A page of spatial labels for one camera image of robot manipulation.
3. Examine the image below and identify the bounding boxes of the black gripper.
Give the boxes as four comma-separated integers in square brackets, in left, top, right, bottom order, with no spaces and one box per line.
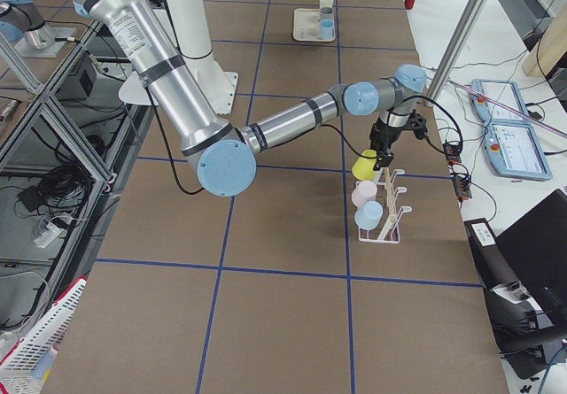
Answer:
[369,119,402,168]

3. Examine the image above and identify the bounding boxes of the yellow plastic cup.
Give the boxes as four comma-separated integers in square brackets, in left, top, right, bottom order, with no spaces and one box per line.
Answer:
[352,150,377,182]

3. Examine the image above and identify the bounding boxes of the pink plastic cup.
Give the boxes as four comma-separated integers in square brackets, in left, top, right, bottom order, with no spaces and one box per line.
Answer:
[351,181,377,208]

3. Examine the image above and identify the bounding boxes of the light blue plastic cup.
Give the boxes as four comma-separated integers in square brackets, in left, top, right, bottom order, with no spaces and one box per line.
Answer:
[354,201,384,230]

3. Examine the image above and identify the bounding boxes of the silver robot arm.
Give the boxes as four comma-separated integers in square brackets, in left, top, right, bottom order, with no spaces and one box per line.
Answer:
[74,0,426,197]

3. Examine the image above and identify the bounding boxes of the cream plastic cup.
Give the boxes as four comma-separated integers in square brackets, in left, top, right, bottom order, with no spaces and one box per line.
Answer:
[319,0,334,8]

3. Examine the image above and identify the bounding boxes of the grey plastic cup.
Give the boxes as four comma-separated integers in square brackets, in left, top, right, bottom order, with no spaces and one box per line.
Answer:
[319,7,334,20]

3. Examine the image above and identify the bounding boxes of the cream plastic tray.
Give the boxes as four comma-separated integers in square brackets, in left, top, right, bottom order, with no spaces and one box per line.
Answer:
[292,8,336,42]

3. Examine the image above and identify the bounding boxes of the long metal grabber stick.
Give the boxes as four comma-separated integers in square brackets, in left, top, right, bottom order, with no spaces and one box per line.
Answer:
[446,80,567,139]

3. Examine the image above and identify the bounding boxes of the near blue teach pendant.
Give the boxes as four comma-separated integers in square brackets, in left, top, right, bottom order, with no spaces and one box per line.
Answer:
[484,120,553,182]

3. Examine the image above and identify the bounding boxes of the blue teach pendant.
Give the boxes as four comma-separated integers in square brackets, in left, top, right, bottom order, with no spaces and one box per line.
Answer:
[484,120,553,182]
[470,79,528,122]

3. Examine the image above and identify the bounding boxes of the far blue teach pendant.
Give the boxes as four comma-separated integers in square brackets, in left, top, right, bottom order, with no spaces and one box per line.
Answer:
[470,79,528,122]

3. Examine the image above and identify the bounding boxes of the black laptop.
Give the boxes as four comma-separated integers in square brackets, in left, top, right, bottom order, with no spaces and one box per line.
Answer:
[496,189,566,323]

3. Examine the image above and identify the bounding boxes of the white power strip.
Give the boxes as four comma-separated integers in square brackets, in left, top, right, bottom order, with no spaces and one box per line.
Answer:
[34,221,64,249]

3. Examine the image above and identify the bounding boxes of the white plastic basket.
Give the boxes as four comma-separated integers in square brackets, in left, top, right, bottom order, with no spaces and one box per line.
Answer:
[1,276,87,393]

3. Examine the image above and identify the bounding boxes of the black camera cable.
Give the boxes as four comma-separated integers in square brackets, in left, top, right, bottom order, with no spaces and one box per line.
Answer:
[150,95,464,194]

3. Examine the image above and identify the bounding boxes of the white wire cup rack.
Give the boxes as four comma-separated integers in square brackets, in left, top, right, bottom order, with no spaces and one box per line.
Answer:
[355,168,412,244]

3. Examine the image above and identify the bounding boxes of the aluminium frame post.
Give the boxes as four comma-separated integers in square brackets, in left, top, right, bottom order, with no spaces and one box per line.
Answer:
[426,0,487,101]

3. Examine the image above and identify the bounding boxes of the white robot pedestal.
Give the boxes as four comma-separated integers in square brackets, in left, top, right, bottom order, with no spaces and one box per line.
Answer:
[157,0,238,115]

